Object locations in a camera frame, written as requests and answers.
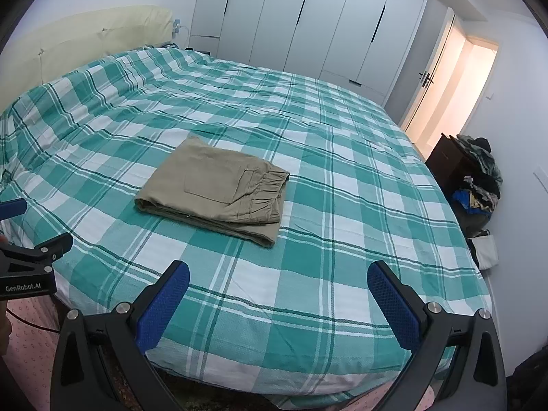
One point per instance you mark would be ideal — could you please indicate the dark wooden cabinet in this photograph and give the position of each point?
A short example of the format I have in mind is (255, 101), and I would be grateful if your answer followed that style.
(447, 162)

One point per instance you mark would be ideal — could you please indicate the khaki pants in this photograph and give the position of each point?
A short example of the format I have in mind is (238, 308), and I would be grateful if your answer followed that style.
(214, 188)

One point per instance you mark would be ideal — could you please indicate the wall socket with charger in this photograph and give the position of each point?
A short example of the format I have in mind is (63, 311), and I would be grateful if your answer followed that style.
(177, 25)

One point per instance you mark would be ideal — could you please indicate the cream padded headboard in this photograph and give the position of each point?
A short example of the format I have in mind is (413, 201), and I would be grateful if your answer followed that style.
(85, 43)

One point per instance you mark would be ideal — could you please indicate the white bag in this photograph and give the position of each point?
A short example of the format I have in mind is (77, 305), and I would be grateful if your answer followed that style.
(486, 250)

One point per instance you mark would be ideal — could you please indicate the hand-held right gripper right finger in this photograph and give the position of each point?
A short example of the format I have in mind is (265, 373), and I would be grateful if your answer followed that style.
(391, 308)

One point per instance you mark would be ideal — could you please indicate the pile of clothes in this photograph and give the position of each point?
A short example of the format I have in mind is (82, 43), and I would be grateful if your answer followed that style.
(481, 180)

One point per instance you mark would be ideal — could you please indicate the pink patterned floor mat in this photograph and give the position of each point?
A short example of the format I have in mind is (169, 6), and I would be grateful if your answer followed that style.
(30, 364)

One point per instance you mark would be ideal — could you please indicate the white wardrobe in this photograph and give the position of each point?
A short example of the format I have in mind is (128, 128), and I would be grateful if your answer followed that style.
(299, 17)

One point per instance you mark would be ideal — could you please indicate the white door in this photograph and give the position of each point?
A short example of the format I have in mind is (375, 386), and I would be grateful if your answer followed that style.
(428, 51)

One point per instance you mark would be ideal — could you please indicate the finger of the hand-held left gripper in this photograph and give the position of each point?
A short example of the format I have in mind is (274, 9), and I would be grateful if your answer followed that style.
(47, 248)
(10, 209)

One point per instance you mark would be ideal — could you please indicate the green plaid bed sheet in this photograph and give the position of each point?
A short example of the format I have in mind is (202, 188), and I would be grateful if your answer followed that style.
(299, 137)

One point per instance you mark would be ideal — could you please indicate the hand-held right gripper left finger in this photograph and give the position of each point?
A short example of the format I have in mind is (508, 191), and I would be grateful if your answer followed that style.
(165, 308)

